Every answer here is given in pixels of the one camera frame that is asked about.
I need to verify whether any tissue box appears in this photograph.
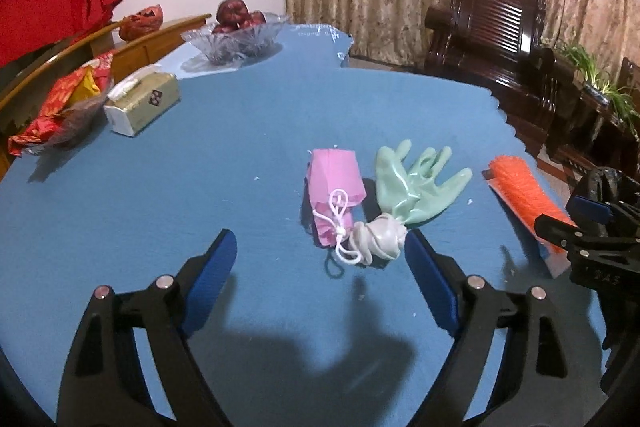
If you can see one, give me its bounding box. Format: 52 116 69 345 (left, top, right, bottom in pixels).
103 66 182 138

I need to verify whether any red patterned packet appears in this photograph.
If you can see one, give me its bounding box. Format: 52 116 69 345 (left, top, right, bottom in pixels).
7 51 117 156

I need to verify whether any green rubber glove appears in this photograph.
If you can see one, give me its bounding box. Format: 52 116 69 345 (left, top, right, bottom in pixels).
350 139 473 266

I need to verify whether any glass fruit bowl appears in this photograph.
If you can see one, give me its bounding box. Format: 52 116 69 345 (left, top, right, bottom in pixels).
181 12 291 66

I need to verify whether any yellow packet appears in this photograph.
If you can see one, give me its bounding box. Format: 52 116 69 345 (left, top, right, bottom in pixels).
70 68 104 106

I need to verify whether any dark wooden armchair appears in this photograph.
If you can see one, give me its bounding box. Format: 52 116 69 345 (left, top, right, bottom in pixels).
620 57 640 108
424 0 576 158

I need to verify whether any pink drawstring bag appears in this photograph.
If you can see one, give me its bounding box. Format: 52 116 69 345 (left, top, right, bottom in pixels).
301 148 367 249

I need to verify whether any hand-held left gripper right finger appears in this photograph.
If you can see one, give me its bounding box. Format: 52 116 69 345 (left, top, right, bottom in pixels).
404 229 586 427

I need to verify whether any red bag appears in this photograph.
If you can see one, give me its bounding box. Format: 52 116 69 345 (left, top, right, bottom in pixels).
119 4 164 42

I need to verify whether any orange brush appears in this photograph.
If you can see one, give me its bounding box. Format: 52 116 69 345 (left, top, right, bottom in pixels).
482 156 577 279

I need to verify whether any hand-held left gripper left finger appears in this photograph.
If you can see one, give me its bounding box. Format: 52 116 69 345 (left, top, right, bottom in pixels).
56 228 238 427

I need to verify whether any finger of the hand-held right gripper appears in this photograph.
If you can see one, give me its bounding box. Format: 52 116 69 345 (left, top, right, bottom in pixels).
566 193 612 227
534 213 601 254

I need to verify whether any dark wooden side table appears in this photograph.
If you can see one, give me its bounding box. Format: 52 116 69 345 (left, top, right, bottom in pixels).
545 47 640 180

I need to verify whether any potted green plant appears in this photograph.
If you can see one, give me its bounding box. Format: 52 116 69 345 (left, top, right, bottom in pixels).
555 39 640 135

